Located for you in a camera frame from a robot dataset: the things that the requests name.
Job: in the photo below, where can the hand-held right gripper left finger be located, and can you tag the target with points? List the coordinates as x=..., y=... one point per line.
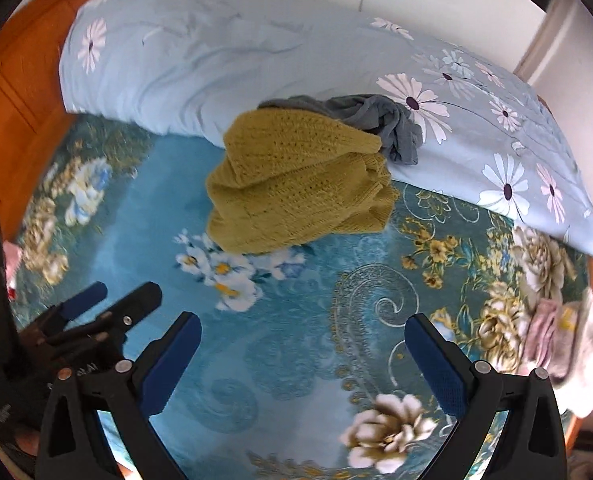
x=171, y=360

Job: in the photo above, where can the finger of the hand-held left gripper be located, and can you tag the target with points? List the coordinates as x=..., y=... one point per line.
x=84, y=300
x=136, y=302

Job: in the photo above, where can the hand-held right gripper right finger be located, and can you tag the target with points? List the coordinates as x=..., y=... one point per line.
x=439, y=365

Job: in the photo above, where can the mustard yellow knit sweater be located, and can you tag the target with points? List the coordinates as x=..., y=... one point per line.
x=286, y=185

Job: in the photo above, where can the pink cloth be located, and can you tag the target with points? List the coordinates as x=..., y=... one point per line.
x=551, y=335

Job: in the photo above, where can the teal floral blanket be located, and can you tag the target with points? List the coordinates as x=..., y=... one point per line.
x=301, y=310

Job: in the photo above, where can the white cloth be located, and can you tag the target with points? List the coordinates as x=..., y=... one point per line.
x=591, y=360

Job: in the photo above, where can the wooden headboard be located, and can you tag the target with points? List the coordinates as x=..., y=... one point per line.
x=11, y=100

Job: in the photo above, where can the grey garment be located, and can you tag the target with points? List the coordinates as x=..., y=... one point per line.
x=391, y=120

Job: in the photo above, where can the light blue floral duvet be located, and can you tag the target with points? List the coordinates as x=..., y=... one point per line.
x=201, y=60

